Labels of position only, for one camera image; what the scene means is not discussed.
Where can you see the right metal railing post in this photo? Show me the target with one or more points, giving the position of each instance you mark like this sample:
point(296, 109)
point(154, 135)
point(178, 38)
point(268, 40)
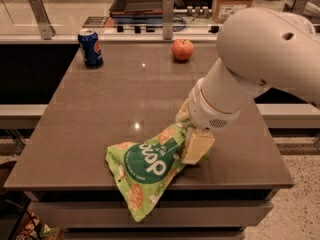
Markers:
point(295, 6)

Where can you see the left metal railing post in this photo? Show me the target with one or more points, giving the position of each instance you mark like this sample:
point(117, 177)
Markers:
point(47, 31)

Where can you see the blue pepsi can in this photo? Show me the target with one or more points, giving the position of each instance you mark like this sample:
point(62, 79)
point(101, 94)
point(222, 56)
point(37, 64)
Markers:
point(90, 47)

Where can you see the metal railing post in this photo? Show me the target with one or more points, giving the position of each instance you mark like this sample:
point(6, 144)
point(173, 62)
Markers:
point(168, 6)
point(295, 6)
point(47, 31)

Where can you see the glass railing panel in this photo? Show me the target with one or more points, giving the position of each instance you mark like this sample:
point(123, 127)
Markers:
point(66, 16)

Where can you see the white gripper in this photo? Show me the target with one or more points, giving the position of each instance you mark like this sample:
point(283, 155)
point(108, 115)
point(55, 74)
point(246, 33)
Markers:
point(207, 112)

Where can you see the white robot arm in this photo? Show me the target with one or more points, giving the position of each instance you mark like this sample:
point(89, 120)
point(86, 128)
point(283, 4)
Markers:
point(257, 49)

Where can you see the red apple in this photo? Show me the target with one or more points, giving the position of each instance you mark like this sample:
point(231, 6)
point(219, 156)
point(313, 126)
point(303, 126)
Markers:
point(182, 49)

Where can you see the dark open tray box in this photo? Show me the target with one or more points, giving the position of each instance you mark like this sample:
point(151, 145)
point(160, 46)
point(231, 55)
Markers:
point(136, 7)

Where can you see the snack box lower left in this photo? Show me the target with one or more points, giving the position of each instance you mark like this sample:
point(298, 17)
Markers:
point(32, 228)

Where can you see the green rice chip bag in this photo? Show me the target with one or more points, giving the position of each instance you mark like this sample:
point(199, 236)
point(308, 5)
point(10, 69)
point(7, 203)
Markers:
point(143, 171)

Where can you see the middle metal railing post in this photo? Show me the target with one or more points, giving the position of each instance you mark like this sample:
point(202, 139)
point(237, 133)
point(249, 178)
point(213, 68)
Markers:
point(168, 6)

